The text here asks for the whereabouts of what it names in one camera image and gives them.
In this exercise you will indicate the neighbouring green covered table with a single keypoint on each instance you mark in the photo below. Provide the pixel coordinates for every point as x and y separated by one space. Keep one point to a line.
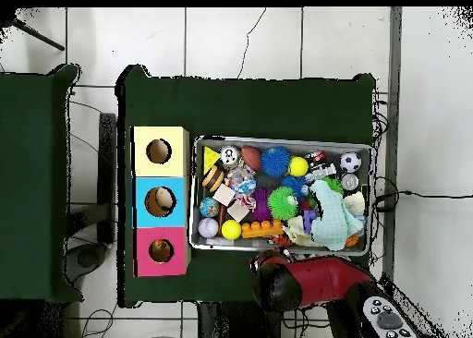
33 168

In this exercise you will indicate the globe print ball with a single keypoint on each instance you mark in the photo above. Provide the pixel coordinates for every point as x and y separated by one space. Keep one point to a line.
209 207

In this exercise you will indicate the silver drink can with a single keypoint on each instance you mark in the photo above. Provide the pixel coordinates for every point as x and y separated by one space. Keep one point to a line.
230 155

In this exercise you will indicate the green spiky toy with eyes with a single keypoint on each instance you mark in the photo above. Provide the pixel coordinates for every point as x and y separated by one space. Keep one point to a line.
334 184

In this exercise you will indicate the blue spiky ball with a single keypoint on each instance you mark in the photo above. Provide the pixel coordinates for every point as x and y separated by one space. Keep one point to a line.
275 161

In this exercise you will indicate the small soccer ball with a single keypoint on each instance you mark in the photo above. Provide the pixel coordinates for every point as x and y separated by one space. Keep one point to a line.
350 162

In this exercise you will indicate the shallow clear mesh bin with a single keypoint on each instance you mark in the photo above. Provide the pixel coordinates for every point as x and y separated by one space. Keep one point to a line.
329 151

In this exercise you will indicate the thin black rod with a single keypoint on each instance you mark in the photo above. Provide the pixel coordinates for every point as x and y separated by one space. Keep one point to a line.
40 38

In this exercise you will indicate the dark green tablecloth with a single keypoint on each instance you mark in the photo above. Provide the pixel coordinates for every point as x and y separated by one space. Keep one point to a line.
258 109

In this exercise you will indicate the wooden burger toy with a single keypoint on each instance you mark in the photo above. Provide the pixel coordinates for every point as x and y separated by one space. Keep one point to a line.
213 178

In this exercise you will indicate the purple plastic toy piece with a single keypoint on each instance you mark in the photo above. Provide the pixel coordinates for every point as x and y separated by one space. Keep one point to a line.
308 218

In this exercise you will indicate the black stand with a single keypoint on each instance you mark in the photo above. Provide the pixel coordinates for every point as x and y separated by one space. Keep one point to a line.
107 149

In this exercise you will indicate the mint green waffle cloth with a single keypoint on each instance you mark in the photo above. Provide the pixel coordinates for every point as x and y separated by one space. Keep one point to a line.
332 216

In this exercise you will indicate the yellow duck plush toy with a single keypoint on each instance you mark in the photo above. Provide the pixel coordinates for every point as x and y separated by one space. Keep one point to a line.
160 246

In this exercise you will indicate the wooden box with three holes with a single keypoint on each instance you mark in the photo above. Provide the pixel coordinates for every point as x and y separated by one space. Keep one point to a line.
162 168

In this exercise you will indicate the yellow cheese wedge toy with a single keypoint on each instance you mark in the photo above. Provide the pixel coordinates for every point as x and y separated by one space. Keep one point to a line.
210 159

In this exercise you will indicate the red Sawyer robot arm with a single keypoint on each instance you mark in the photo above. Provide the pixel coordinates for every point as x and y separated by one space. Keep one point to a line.
325 282

